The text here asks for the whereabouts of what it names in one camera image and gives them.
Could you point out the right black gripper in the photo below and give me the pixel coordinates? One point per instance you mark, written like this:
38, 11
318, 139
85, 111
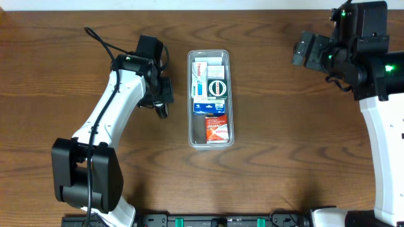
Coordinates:
314, 52

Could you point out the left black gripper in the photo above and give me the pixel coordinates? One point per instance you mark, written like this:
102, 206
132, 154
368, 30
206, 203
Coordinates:
166, 89

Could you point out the black bottle white cap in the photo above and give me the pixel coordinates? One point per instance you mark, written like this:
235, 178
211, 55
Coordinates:
162, 110

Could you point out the white Panadol box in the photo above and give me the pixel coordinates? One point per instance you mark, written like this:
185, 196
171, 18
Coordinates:
199, 79

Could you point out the blue tall box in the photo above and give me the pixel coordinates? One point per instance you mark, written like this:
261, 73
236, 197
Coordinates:
206, 106

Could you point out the clear plastic container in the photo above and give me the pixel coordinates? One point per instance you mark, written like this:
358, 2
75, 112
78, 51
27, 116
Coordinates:
196, 123

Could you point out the green square box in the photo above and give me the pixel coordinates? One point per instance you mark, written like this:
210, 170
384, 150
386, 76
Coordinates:
217, 89

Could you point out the red Panadol box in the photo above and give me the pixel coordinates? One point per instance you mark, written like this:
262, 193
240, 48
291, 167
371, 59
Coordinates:
217, 130

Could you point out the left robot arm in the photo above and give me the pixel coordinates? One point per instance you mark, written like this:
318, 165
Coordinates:
85, 167

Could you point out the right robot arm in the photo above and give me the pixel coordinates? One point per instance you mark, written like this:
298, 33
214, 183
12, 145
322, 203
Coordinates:
381, 104

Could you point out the black mounting rail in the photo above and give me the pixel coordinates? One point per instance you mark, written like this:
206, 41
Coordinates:
272, 220

